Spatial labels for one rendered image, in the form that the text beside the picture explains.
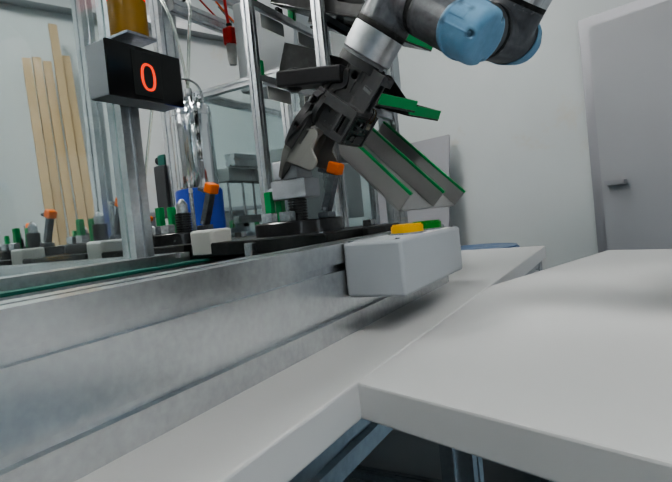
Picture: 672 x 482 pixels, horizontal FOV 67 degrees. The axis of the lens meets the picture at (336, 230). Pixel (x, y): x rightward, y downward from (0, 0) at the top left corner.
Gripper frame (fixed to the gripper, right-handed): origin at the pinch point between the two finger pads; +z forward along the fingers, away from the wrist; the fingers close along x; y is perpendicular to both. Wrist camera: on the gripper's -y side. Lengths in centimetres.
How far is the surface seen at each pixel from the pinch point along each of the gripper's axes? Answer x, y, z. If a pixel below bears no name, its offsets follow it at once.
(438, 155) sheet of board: 350, -89, 30
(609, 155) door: 321, 21, -37
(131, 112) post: -18.7, -15.8, 1.6
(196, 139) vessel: 56, -70, 32
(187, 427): -44, 28, 4
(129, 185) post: -20.4, -9.1, 9.4
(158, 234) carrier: -5.1, -14.4, 23.2
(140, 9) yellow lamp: -18.9, -21.0, -11.0
